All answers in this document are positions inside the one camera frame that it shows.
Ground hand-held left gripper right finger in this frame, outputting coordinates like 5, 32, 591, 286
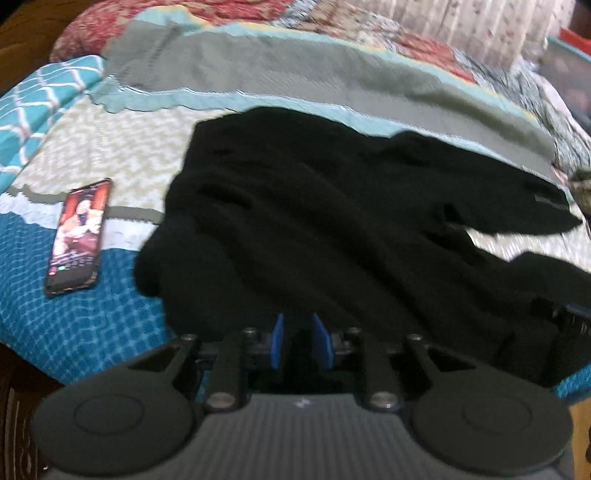
311, 314, 478, 411

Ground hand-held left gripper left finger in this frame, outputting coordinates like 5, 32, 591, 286
127, 314, 288, 412

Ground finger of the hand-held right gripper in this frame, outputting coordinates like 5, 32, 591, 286
551, 302, 591, 344

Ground black pants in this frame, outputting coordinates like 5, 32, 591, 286
134, 107, 591, 388

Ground brown mottled cloth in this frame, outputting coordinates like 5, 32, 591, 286
569, 168, 591, 210

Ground smartphone with lit screen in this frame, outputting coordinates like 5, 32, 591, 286
44, 178, 113, 297

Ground dark teal-edged object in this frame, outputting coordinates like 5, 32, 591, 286
538, 25, 591, 125

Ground striped teal grey beige bedspread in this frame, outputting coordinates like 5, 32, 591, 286
0, 9, 591, 407

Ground red patchwork quilt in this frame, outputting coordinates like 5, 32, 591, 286
48, 0, 591, 181

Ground floral striped pillow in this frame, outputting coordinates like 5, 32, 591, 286
348, 0, 561, 70

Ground teal lattice pillow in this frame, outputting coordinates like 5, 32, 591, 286
0, 54, 108, 185

